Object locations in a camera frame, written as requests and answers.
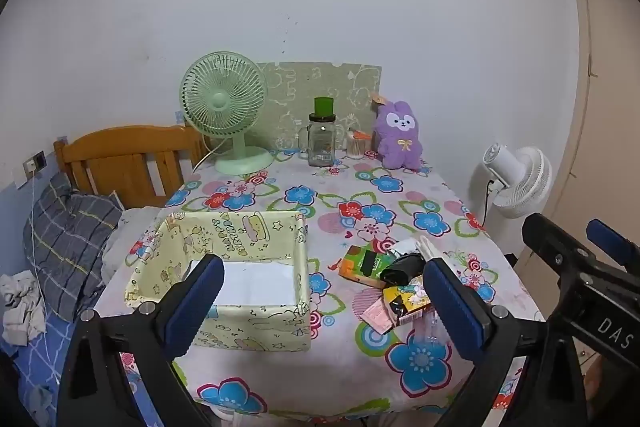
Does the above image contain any green cartoon board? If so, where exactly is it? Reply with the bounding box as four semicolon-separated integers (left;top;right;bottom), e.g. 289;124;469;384
255;62;382;152

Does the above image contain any yellow cartoon fabric storage box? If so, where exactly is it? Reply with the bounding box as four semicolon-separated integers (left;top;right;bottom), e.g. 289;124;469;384
124;210;312;353

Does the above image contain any white crumpled blanket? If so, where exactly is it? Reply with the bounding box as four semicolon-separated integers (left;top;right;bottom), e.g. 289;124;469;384
102;206;163;283

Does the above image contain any green tissue pack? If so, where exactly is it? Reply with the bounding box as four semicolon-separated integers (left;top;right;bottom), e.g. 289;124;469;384
339;245;401;292

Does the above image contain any green desk fan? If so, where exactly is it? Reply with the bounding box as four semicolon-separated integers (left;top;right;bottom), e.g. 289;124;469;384
180;52;273;175

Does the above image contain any cotton swab container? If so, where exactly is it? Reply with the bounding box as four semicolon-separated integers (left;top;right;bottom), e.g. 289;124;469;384
347;130;372;160

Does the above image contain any white charging cable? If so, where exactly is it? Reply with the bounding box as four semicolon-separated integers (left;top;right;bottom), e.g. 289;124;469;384
27;172;51;358

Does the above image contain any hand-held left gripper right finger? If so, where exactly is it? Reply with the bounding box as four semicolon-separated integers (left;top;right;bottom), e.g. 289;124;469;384
422;258;588;427

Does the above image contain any purple plush bunny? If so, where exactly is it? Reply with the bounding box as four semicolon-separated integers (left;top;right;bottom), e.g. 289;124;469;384
371;94;425;171

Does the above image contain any clear plastic pack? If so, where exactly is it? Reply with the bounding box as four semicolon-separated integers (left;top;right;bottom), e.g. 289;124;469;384
420;307;451;348

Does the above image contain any black plastic bag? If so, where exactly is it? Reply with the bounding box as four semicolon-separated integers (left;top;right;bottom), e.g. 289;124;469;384
379;253;426;286

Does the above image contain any yellow cartoon packet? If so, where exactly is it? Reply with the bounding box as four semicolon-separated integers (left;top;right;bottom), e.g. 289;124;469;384
382;282;435;327

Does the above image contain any grey crumpled cloth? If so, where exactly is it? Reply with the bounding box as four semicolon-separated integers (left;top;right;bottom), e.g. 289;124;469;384
0;271;47;347

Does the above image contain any beige door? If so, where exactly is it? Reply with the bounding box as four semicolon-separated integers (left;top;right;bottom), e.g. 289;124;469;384
542;0;640;368

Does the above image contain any white soft pack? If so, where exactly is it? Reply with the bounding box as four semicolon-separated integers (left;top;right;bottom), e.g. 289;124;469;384
390;235;443;265

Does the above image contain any glass jar with green lid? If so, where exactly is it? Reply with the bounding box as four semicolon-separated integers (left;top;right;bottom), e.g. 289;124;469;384
298;97;337;168

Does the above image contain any white paper sheet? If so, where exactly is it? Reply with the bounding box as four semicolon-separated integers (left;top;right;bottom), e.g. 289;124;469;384
182;259;293;306

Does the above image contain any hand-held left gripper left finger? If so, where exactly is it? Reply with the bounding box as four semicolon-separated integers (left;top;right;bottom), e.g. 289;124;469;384
57;253;226;427

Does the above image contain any pink wipes packet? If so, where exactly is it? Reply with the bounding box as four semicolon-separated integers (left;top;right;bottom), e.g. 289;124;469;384
361;299;396;335

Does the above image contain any blue checked bed sheet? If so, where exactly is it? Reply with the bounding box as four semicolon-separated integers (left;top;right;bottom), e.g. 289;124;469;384
0;307;151;427

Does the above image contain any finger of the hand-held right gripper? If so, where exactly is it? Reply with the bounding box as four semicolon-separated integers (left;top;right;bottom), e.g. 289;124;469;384
521;213;608;280
586;219;640;269

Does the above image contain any black fan cable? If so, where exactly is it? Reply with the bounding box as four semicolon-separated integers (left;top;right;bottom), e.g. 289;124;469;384
481;179;494;228

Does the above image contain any wooden headboard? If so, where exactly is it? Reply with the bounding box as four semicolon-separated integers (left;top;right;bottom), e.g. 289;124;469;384
54;124;207;210

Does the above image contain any white desk fan cable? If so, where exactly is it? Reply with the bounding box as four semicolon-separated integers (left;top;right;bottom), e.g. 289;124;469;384
192;139;221;170

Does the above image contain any grey plaid pillow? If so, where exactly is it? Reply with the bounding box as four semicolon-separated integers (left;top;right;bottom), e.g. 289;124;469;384
22;172;123;323

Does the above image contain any white standing fan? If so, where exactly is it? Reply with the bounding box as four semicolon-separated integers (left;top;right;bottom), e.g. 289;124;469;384
482;143;552;228

